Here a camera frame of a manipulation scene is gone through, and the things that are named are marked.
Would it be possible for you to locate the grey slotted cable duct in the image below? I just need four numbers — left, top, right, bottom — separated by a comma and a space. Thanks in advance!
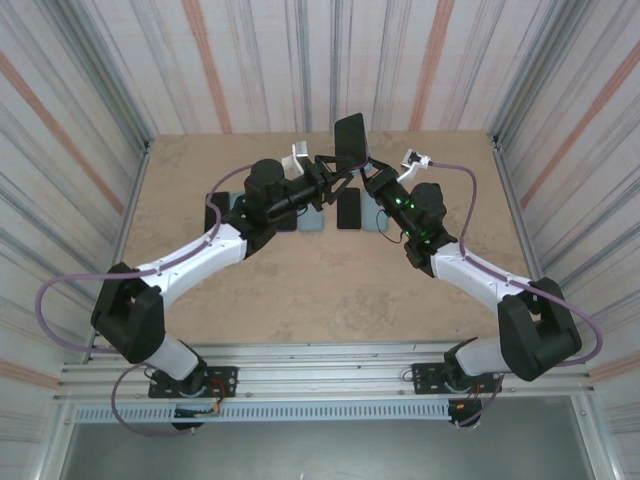
74, 403, 451, 424

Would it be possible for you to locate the narrow aluminium side profile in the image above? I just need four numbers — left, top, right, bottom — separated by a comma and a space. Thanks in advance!
82, 139, 154, 364

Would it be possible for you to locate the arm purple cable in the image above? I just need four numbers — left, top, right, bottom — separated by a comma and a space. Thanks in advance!
35, 164, 254, 440
429, 160, 605, 430

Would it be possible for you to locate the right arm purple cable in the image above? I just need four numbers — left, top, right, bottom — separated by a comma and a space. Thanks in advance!
429, 160, 605, 430

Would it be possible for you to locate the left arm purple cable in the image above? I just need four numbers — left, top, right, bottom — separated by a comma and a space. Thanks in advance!
35, 164, 254, 440

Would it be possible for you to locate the wide aluminium side profile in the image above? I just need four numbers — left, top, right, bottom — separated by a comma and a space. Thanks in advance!
491, 133, 570, 357

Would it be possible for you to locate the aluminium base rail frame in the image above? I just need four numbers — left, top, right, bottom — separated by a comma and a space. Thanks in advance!
52, 341, 597, 402

